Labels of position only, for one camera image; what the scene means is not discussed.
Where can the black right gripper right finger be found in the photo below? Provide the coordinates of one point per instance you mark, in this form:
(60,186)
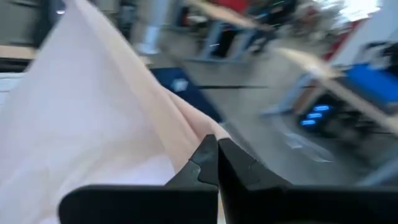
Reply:
(280,205)

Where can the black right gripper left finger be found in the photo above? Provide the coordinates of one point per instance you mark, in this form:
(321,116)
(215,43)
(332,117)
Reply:
(140,205)

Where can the pale pink towel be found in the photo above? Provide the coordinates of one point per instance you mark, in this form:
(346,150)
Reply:
(77,109)

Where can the navy fabric basket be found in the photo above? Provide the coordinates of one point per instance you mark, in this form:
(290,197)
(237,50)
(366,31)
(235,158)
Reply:
(192,93)

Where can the black device blue lights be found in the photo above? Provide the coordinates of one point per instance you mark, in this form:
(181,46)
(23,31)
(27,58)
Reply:
(314,115)

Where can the blue plastic bin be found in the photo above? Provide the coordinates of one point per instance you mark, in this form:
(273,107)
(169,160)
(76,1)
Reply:
(373,84)

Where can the red box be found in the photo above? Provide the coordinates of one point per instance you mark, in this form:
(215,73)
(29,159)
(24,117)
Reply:
(231,3)

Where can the black aluminium table frame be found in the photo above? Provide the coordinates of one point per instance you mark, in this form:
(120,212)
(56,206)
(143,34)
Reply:
(12,64)

